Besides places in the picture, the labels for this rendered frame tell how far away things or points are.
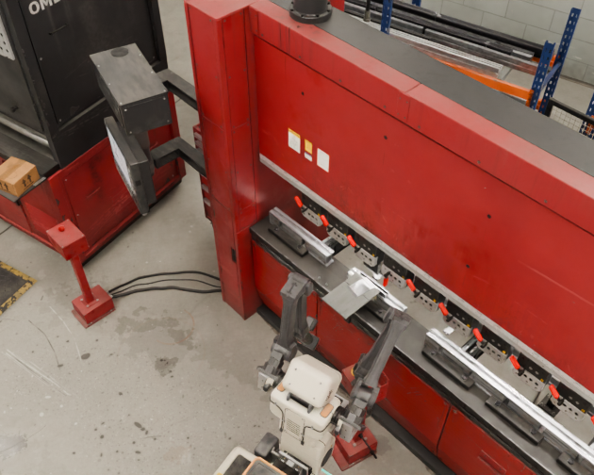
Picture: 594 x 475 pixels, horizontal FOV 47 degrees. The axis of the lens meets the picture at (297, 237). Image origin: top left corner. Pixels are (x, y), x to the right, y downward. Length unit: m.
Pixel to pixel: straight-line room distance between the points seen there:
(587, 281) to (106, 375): 3.12
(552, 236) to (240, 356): 2.56
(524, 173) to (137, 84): 1.90
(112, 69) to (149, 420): 2.15
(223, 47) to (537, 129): 1.49
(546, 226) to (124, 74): 2.13
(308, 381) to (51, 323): 2.56
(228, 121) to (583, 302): 1.90
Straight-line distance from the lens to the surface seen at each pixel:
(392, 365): 3.78
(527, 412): 3.46
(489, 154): 2.61
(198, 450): 4.32
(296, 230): 3.99
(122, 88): 3.48
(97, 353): 4.81
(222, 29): 3.27
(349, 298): 3.63
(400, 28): 4.90
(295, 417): 3.03
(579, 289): 2.75
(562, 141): 2.66
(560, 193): 2.52
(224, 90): 3.44
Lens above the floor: 3.86
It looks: 47 degrees down
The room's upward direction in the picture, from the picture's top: straight up
